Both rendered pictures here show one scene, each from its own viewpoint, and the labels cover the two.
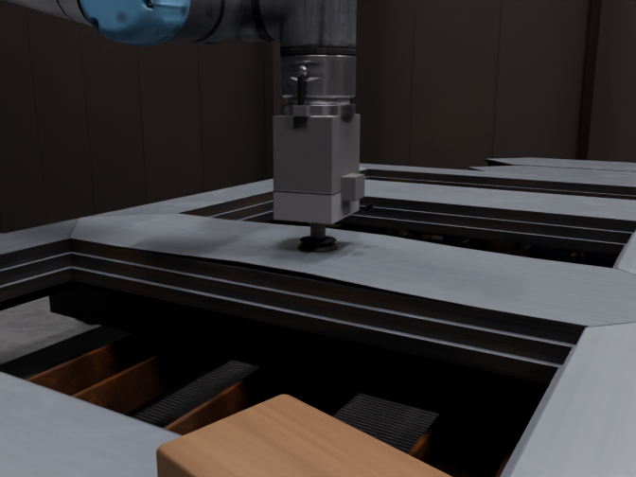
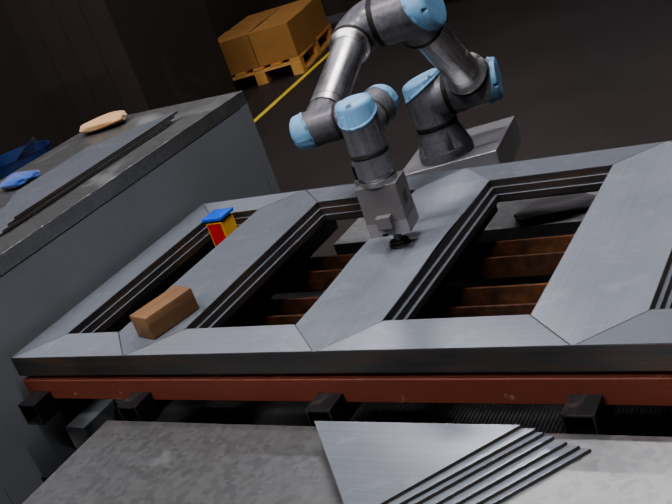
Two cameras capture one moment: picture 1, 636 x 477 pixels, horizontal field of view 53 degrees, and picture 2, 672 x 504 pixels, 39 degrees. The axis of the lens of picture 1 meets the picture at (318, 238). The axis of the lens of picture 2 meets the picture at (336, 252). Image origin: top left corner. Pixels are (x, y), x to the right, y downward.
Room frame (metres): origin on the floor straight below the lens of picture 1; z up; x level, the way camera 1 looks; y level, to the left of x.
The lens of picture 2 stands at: (0.69, -1.73, 1.58)
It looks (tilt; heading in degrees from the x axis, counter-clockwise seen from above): 22 degrees down; 95
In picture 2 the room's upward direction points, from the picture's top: 20 degrees counter-clockwise
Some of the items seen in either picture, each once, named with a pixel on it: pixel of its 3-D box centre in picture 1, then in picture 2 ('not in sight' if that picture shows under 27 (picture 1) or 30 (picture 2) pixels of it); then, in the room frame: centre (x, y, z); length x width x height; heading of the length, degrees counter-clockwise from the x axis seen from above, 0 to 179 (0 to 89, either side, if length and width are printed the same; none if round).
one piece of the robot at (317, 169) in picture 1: (326, 160); (383, 204); (0.66, -0.01, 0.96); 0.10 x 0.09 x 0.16; 68
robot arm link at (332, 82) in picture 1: (317, 80); (372, 164); (0.66, 0.00, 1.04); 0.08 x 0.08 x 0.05
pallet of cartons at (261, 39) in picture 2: not in sight; (273, 42); (0.02, 7.09, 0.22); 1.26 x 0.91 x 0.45; 68
